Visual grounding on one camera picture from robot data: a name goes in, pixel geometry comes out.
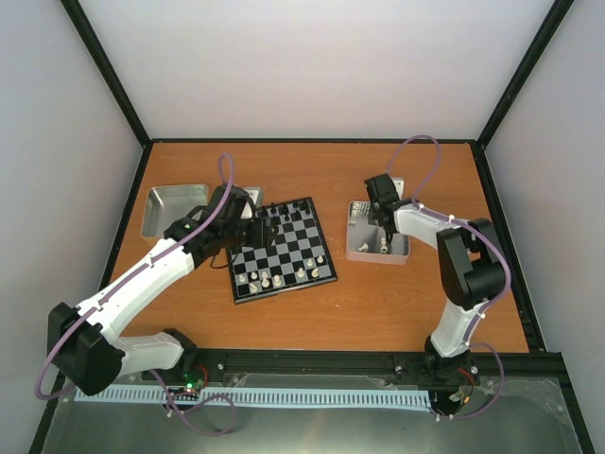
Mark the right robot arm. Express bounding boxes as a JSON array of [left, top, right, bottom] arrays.
[[365, 173, 511, 382]]

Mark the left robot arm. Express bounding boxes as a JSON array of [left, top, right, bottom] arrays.
[[47, 183, 277, 395]]

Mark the pink tin with white pieces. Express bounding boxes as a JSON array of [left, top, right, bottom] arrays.
[[345, 201, 410, 266]]

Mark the black chess piece set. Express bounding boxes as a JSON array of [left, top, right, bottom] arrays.
[[261, 198, 314, 225]]

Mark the black and silver chessboard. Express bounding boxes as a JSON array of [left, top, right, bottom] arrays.
[[228, 197, 337, 305]]

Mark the empty silver metal tin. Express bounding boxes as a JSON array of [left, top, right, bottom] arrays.
[[141, 183, 208, 241]]

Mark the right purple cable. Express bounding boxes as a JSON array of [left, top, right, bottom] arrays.
[[385, 134, 514, 422]]

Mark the light blue cable duct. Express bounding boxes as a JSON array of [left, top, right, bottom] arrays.
[[74, 384, 431, 412]]

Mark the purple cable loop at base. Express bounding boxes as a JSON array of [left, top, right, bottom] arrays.
[[150, 368, 237, 436]]

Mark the black frame post right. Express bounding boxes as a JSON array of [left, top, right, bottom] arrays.
[[476, 0, 575, 152]]

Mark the black frame post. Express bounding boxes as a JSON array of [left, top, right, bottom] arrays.
[[476, 0, 575, 152], [60, 0, 151, 148]]

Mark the black frame post left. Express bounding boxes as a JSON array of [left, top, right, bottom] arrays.
[[60, 0, 151, 148]]

